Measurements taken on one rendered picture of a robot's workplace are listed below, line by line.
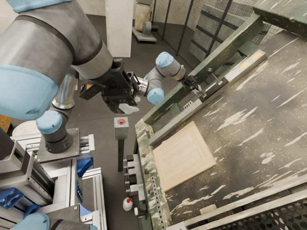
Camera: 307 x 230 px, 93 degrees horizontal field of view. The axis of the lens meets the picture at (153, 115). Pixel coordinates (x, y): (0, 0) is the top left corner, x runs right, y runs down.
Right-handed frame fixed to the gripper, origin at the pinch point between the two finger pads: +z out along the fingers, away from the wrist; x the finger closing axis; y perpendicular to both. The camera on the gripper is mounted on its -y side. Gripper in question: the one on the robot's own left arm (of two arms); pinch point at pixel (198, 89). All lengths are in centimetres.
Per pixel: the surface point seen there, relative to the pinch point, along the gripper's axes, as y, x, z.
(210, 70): -3.2, 12.3, -2.4
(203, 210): 57, -33, 10
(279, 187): 59, 2, 6
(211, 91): 1.1, 4.7, 8.0
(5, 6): -187, -106, -137
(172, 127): 3.2, -31.7, 9.5
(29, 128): -69, -170, -63
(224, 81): 1.7, 14.3, 8.0
